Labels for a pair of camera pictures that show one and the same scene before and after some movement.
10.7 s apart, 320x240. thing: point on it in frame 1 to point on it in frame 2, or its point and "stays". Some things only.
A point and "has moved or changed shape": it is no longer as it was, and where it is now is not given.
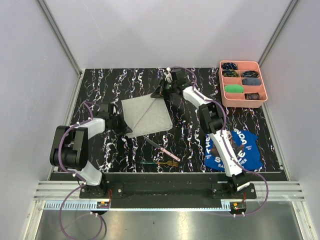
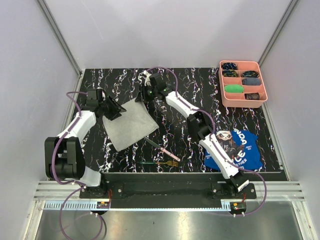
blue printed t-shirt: (245, 147) stays
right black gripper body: (168, 88) to (149, 93)
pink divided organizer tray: (242, 84) stays
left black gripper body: (115, 119) to (104, 106)
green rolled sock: (236, 88) stays
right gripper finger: (156, 93) to (140, 98)
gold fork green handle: (171, 163) stays
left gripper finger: (122, 128) to (114, 109)
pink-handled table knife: (163, 149) stays
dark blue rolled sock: (251, 81) stays
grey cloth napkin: (145, 115) has moved or changed shape
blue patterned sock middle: (229, 73) stays
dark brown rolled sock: (255, 96) stays
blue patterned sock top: (229, 66) stays
